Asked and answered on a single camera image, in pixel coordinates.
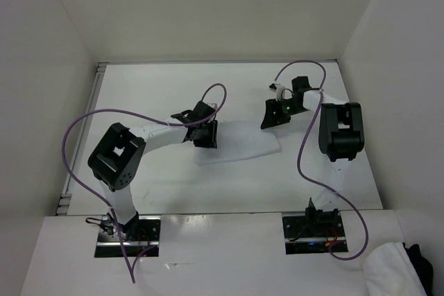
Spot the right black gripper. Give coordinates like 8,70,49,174
260,98,307,130

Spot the white skirt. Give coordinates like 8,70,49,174
194,121,281,166

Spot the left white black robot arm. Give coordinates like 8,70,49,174
87,101,218,241

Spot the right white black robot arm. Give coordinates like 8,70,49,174
260,76,364,204

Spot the white cloth pile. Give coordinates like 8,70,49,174
362,242,426,296

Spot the black cloth item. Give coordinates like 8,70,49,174
403,244,434,296

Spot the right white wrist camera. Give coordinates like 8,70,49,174
268,82,287,101

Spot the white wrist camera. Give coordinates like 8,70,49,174
268,82,287,101
206,103,218,115

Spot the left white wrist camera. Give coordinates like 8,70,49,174
206,103,218,115

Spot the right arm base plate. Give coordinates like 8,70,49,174
282,209,348,255

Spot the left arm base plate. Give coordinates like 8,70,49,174
85,216,161,259

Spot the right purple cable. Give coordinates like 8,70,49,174
273,59,369,261

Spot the purple cable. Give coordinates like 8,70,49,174
273,59,369,261
61,83,229,283

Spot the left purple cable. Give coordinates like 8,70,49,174
61,83,229,283

